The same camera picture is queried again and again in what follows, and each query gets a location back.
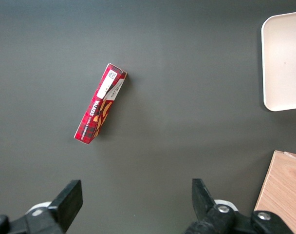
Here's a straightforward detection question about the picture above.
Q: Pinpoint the wooden drawer cabinet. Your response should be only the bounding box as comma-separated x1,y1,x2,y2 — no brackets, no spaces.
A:
254,150,296,234

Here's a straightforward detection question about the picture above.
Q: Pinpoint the cream plastic tray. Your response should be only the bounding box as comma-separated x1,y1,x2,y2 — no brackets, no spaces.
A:
260,10,296,112

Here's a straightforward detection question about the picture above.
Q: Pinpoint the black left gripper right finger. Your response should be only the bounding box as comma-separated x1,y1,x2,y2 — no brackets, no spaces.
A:
184,178,292,234

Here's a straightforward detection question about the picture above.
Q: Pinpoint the red shortbread cookie box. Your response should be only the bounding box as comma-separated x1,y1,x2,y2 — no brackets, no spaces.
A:
73,63,128,145

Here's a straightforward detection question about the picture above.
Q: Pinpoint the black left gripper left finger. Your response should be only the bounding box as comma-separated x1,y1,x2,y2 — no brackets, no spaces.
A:
0,179,83,234

